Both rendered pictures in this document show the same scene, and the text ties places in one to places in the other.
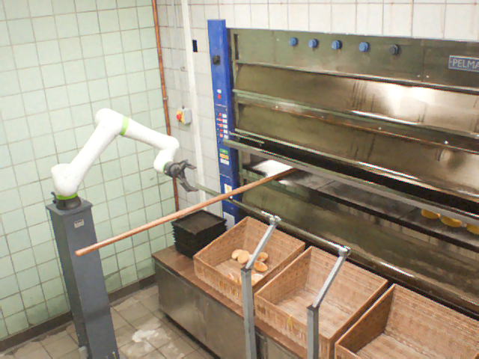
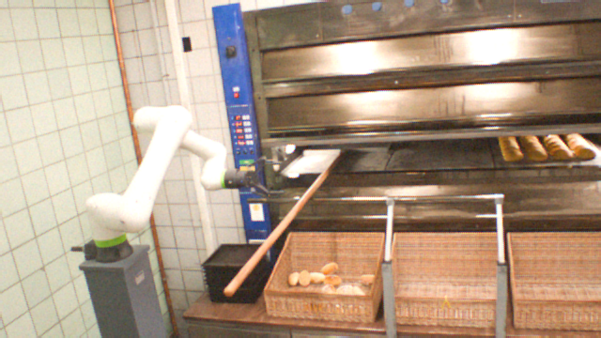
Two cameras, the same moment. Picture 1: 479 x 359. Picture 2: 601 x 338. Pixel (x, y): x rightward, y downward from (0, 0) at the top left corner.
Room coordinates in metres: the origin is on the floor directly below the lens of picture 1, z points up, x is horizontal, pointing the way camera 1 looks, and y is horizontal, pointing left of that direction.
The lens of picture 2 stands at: (0.84, 1.36, 1.93)
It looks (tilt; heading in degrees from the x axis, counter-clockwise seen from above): 15 degrees down; 327
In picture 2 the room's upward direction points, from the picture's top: 7 degrees counter-clockwise
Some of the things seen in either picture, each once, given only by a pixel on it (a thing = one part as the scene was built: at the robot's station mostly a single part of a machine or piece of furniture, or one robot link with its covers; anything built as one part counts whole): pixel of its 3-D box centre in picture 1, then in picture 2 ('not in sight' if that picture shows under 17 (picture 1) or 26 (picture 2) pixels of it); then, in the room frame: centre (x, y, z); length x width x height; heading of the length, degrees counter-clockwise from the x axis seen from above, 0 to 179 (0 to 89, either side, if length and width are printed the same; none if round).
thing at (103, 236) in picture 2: (64, 181); (108, 218); (2.77, 1.01, 1.36); 0.16 x 0.13 x 0.19; 23
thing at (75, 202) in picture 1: (63, 197); (100, 248); (2.82, 1.05, 1.23); 0.26 x 0.15 x 0.06; 42
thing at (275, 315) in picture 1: (319, 298); (445, 276); (2.36, -0.39, 0.72); 0.56 x 0.49 x 0.28; 38
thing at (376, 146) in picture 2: not in sight; (349, 145); (3.43, -0.72, 1.20); 0.55 x 0.36 x 0.03; 39
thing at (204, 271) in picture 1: (248, 259); (328, 273); (2.83, -0.02, 0.72); 0.56 x 0.49 x 0.28; 38
